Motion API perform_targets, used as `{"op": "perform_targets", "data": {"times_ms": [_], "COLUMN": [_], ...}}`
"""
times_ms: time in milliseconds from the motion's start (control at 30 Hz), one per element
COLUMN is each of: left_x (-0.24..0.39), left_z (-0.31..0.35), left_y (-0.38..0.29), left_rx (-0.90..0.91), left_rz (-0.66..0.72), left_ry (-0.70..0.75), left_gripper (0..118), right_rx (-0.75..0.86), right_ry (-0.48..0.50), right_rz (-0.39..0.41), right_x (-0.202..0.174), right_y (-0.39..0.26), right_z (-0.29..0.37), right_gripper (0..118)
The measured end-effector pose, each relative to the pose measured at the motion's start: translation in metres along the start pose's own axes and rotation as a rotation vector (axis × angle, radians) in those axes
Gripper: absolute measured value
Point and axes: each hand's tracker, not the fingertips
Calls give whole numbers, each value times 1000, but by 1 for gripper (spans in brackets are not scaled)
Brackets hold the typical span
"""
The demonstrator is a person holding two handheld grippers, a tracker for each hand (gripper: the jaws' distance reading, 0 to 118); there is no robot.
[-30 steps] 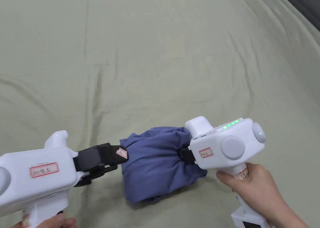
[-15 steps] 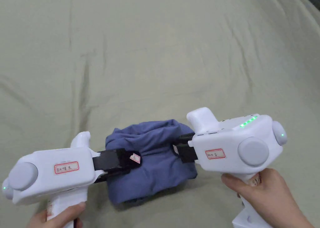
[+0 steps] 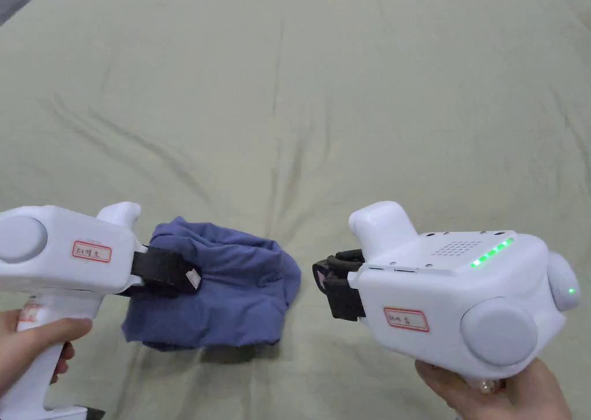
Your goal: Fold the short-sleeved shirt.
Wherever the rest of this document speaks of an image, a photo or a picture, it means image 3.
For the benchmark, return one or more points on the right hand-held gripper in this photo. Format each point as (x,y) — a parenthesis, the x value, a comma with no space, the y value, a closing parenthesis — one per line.
(443,295)

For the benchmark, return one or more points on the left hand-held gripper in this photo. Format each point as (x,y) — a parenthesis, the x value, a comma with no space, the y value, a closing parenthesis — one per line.
(60,272)

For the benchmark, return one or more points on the dark blue garment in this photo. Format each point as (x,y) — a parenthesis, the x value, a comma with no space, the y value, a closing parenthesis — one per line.
(240,295)

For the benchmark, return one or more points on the person's left hand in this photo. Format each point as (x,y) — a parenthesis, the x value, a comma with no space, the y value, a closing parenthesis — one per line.
(41,339)

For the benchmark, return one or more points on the person's right hand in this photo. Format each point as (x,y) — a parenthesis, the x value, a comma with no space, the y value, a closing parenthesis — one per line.
(498,404)

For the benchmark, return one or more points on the bed with pale green sheet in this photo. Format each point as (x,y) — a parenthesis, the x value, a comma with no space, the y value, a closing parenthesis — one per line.
(295,115)

